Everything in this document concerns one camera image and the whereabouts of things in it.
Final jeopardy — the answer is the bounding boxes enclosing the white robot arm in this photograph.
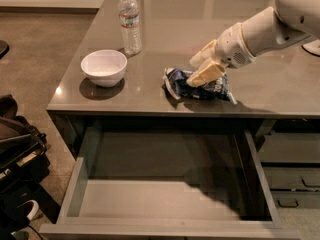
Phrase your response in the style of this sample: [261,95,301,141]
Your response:
[187,0,320,87]

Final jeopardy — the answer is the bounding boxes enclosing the clear plastic water bottle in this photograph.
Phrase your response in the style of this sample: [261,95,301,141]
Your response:
[118,0,142,55]

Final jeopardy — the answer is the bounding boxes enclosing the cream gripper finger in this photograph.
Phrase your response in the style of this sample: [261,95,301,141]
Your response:
[190,39,217,67]
[187,61,227,87]

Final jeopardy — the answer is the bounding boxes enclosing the dark closed lower drawers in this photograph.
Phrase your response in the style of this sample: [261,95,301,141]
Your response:
[258,133,320,209]

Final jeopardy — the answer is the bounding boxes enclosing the white bowl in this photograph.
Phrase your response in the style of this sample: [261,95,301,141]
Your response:
[80,50,127,87]

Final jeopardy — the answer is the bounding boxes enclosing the black bag on floor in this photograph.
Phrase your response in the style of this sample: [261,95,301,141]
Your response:
[0,95,57,236]

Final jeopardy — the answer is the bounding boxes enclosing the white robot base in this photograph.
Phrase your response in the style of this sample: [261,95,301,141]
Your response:
[302,40,320,56]

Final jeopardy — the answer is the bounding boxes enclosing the open grey drawer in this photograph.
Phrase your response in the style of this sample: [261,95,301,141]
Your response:
[40,121,301,240]

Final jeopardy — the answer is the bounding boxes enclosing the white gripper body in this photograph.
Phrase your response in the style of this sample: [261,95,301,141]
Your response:
[215,23,255,69]

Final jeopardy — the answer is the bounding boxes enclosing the blue chip bag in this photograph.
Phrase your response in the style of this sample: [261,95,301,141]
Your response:
[163,68,237,104]

